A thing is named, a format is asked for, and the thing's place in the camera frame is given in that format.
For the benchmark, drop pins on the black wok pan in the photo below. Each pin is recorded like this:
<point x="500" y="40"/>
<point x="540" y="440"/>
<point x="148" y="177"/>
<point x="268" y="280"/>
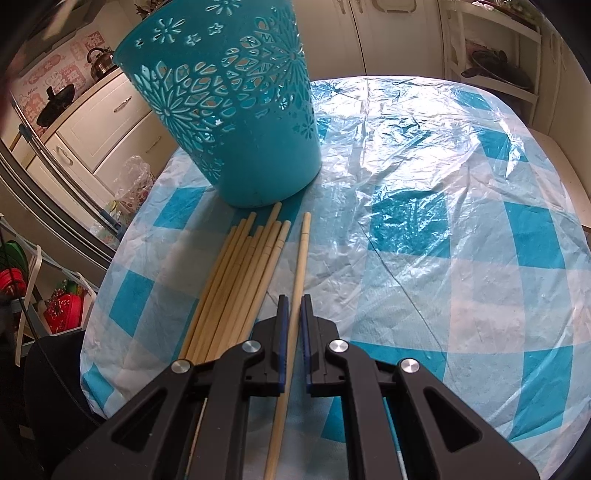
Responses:
<point x="496" y="65"/>

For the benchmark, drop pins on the right beige chopstick in bundle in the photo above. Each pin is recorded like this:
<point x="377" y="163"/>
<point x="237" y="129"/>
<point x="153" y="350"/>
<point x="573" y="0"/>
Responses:
<point x="259" y="281"/>

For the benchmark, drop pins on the separate beige chopstick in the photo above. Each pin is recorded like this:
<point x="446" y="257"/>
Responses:
<point x="280" y="413"/>

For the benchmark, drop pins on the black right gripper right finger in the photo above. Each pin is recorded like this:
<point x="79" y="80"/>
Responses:
<point x="400" y="420"/>

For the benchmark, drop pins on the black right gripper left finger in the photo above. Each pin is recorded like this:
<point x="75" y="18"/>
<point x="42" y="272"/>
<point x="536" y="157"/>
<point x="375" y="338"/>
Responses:
<point x="190" y="421"/>

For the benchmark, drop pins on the floral plastic bag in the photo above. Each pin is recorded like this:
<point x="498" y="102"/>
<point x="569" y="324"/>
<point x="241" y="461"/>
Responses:
<point x="133" y="184"/>

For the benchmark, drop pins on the turquoise perforated plastic basket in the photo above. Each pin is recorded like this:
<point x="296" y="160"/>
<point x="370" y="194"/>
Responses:
<point x="229" y="81"/>

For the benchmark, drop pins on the white rolling trolley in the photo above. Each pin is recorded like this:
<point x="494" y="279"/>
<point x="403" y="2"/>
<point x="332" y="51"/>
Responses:
<point x="494" y="48"/>

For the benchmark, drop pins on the leftmost beige chopstick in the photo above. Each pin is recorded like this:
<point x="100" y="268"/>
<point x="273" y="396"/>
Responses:
<point x="204" y="293"/>

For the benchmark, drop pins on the tall beige chopstick in bundle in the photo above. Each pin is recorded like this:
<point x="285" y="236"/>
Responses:
<point x="232" y="318"/>

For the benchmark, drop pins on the steel kettle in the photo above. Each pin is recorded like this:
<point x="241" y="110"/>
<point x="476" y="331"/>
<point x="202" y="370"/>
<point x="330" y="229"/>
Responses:
<point x="101" y="61"/>

